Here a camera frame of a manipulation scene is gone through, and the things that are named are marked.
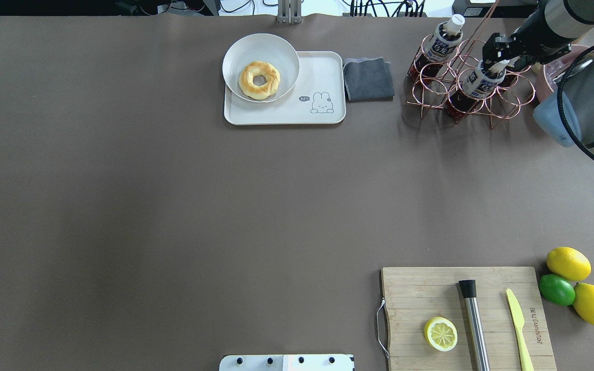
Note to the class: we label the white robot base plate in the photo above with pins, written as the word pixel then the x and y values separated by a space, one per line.
pixel 304 361

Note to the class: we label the copper wire bottle rack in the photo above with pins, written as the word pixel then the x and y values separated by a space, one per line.
pixel 513 94

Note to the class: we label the bamboo cutting board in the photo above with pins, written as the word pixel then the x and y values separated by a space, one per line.
pixel 414 295

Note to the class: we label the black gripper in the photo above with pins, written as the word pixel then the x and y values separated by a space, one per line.
pixel 536 27

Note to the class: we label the oolong tea bottle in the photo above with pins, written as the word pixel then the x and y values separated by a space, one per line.
pixel 477 86

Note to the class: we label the pink bowl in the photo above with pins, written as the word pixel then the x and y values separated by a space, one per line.
pixel 545 85

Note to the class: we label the yellow plastic knife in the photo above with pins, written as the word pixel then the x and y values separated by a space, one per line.
pixel 519 322

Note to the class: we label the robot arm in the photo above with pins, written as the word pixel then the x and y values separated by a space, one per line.
pixel 567 115

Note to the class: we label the yellow lemon upper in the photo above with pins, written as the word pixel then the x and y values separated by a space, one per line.
pixel 568 263

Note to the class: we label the grey folded cloth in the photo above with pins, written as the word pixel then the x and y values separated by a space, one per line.
pixel 368 79

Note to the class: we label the tea bottle far in rack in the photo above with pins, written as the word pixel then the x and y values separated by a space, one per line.
pixel 439 49

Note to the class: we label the half lemon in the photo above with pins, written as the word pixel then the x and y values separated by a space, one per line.
pixel 441 333

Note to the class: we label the white round plate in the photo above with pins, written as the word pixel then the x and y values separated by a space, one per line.
pixel 262 47

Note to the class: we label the green lime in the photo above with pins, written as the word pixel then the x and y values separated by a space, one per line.
pixel 556 289

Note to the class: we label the steel muddler black tip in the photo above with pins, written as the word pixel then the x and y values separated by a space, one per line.
pixel 472 311

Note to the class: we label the beige bunny tray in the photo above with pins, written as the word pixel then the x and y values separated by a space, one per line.
pixel 318 97

